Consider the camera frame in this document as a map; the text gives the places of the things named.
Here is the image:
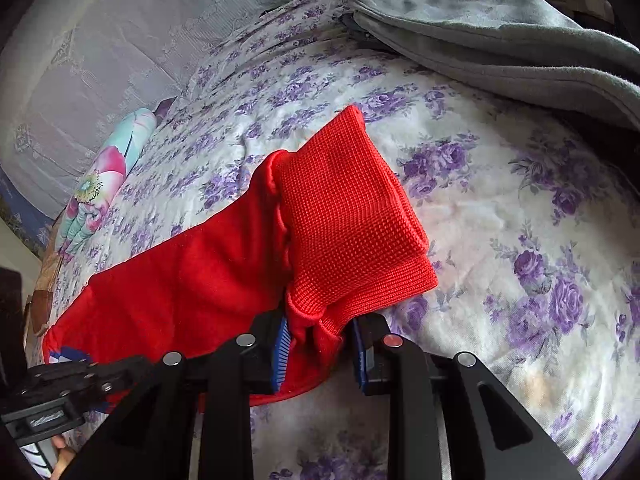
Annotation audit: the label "purple floral bed sheet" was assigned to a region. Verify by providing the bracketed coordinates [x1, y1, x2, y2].
[50, 0, 639, 479]

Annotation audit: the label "brown pillow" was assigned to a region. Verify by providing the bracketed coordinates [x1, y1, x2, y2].
[29, 242, 62, 336]

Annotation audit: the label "red blue white pants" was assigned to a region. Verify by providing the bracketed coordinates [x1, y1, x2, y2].
[42, 106, 438, 400]

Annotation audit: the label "grey folded blanket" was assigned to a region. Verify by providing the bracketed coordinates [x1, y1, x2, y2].
[352, 0, 639, 128]

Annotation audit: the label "folded teal floral quilt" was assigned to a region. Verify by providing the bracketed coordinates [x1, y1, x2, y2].
[54, 108, 157, 260]

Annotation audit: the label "blue patterned cloth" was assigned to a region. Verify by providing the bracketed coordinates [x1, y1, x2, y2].
[0, 169, 53, 259]

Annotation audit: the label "person's left hand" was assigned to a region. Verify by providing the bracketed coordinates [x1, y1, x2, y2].
[50, 436, 76, 480]

